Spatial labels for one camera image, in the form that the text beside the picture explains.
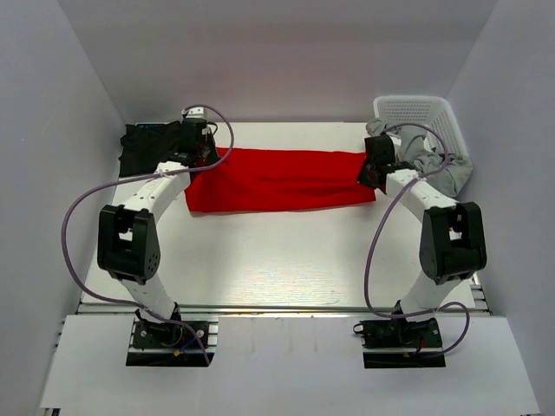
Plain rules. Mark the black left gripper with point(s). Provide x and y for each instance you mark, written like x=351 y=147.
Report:
x=214 y=155

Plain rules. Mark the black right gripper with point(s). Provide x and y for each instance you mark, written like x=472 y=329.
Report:
x=362 y=177

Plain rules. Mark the red t shirt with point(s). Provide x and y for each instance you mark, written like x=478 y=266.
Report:
x=254 y=180

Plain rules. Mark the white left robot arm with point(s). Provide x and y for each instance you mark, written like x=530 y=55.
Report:
x=128 y=249

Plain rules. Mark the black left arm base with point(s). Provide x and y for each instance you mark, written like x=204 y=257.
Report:
x=162 y=345

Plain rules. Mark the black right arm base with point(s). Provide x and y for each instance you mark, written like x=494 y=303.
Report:
x=399 y=344

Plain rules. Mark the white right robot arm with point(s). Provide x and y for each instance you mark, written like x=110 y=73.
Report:
x=452 y=243

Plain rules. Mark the folded black t shirt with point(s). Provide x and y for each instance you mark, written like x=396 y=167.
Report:
x=143 y=147

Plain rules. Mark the grey t shirt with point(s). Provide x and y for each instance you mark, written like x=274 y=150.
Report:
x=450 y=180

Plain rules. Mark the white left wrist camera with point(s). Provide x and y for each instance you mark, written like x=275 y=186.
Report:
x=194 y=113

